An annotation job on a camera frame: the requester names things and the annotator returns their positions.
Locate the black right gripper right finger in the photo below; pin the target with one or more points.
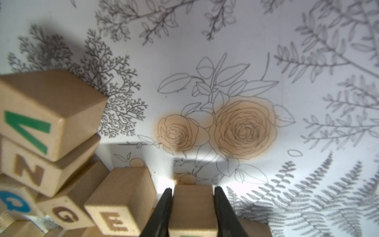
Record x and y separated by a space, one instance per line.
228 223

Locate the wooden block green D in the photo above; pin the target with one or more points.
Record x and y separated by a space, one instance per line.
193 212

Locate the wooden block brown E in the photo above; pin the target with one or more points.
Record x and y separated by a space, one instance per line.
122 203

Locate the wooden block blue Q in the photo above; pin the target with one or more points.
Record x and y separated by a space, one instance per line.
19 200

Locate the wooden block brown N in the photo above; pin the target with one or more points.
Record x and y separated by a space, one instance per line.
40 174

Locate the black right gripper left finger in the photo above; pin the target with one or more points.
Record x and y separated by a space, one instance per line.
157 225

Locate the wooden block brown G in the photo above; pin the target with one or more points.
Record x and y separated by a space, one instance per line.
66 208

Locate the wooden block green V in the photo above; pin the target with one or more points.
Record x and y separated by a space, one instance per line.
49 112

